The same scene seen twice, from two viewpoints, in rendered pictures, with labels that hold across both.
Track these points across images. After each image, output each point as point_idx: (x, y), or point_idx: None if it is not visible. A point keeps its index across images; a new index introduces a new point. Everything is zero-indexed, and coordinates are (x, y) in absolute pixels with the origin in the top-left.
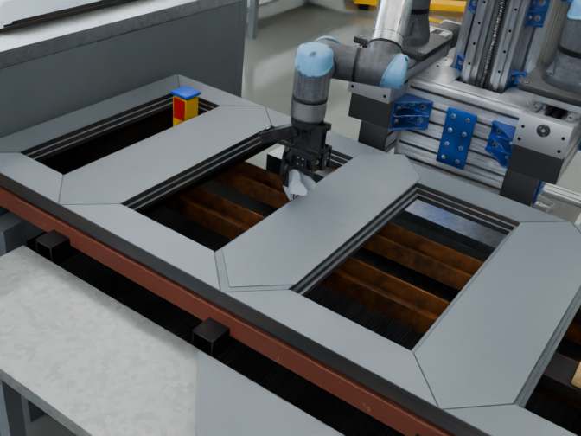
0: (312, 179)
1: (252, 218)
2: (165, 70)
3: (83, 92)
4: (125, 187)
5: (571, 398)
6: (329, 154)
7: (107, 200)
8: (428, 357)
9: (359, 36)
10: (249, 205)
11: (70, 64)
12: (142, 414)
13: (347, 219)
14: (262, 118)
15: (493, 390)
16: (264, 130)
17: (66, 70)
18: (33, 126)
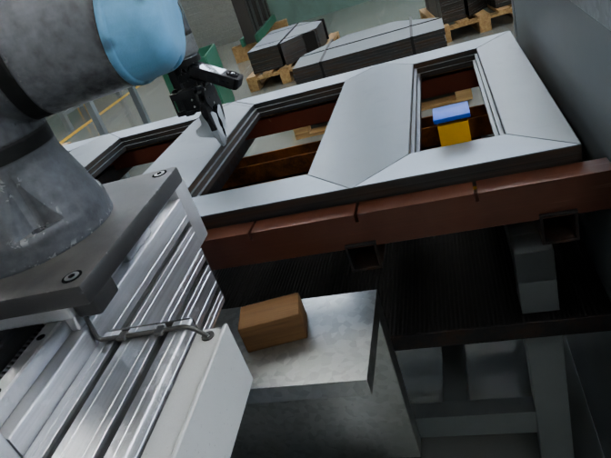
0: (198, 127)
1: None
2: (602, 130)
3: (554, 56)
4: (357, 84)
5: None
6: (174, 104)
7: (355, 77)
8: (112, 140)
9: (163, 169)
10: (385, 310)
11: (545, 4)
12: None
13: (170, 157)
14: (329, 173)
15: (80, 148)
16: (235, 72)
17: (545, 10)
18: (520, 49)
